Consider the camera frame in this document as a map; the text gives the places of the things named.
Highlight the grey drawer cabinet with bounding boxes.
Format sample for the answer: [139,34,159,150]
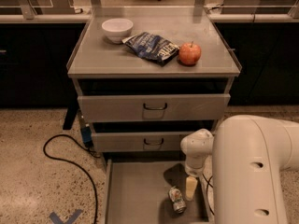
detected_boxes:
[68,7,240,162]

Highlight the blue chip bag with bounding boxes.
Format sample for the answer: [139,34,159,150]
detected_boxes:
[122,32,179,66]

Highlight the black floor cable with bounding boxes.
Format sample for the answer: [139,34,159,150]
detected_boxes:
[42,134,101,224]
[202,173,216,217]

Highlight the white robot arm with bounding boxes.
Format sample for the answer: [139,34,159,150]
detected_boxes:
[180,115,299,224]

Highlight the grey drawer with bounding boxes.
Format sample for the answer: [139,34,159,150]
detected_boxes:
[101,161,214,224]
[78,94,230,122]
[91,130,216,153]

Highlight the red apple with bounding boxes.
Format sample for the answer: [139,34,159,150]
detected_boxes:
[178,42,202,65]

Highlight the black middle drawer handle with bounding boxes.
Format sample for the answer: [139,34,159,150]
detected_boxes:
[143,138,164,147]

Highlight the blue power box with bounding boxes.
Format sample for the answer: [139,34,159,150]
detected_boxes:
[80,126,93,148]

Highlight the black top drawer handle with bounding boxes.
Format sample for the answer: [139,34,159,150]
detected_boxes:
[143,103,168,111]

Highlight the white ceramic bowl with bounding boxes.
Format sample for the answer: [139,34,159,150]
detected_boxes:
[102,18,134,44]

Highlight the grey bottom drawer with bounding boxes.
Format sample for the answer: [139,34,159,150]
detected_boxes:
[101,161,214,224]

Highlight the black floor cable right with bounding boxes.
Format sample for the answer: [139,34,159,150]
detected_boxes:
[202,173,216,217]

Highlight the black drawer handle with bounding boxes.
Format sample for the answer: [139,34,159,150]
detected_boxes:
[143,138,164,147]
[143,103,168,111]

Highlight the grey middle drawer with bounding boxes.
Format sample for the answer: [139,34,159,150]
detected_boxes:
[91,130,216,153]

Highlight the grey top drawer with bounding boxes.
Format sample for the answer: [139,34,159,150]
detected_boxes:
[78,94,230,122]

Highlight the black floor cable left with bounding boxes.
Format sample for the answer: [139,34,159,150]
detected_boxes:
[42,134,101,224]

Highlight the yellow taped gripper finger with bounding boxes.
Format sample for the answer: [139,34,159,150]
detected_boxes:
[185,176,198,201]

